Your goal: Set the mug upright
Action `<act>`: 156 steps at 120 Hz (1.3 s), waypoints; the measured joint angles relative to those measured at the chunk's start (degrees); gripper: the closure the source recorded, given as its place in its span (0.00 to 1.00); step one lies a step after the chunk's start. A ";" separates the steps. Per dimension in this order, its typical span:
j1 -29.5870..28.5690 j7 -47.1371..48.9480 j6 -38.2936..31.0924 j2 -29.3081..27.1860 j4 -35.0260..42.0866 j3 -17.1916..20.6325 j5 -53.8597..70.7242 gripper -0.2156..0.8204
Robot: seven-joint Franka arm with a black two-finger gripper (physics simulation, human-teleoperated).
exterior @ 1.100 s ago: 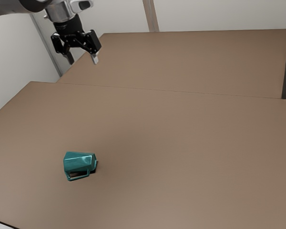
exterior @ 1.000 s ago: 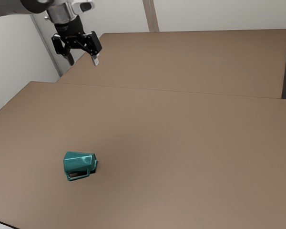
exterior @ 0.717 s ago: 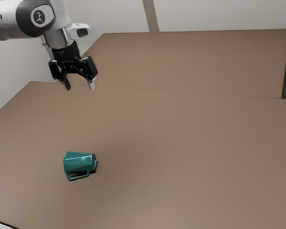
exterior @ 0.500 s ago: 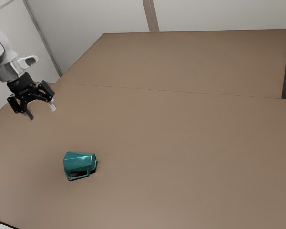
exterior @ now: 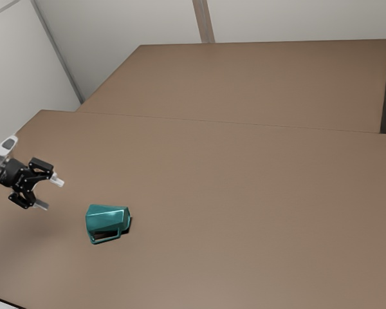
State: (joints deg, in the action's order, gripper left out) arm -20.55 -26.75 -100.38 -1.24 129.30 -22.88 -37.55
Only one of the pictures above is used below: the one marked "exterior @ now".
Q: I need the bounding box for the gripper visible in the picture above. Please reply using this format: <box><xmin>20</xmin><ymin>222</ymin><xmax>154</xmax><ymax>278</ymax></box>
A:
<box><xmin>0</xmin><ymin>156</ymin><xmax>66</xmax><ymax>211</ymax></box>

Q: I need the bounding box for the teal faceted mug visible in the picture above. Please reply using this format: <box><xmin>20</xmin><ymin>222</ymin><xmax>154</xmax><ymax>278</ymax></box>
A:
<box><xmin>85</xmin><ymin>203</ymin><xmax>132</xmax><ymax>246</ymax></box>

